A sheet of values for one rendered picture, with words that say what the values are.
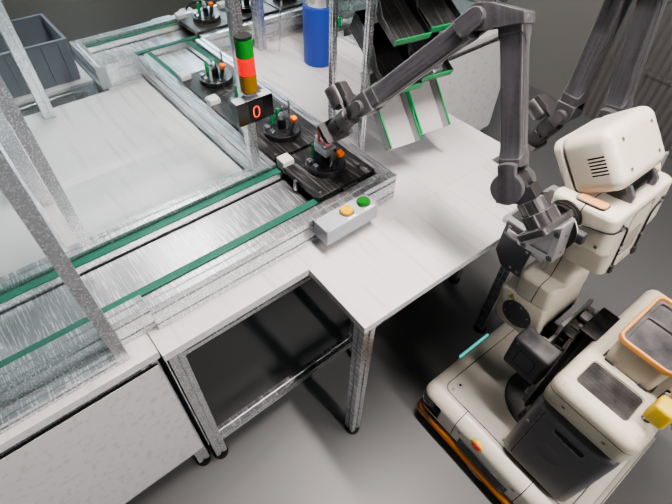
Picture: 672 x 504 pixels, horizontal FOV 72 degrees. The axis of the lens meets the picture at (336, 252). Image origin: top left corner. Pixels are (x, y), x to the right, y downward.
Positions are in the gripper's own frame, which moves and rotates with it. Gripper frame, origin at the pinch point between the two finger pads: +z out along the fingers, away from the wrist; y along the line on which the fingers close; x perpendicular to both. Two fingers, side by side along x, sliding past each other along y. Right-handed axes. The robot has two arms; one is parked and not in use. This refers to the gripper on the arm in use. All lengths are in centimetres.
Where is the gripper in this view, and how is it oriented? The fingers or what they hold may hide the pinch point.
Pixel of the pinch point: (324, 138)
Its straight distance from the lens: 154.2
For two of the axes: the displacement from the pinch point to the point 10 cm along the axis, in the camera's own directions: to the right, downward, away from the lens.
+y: -7.7, 4.8, -4.3
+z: -4.1, 1.4, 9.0
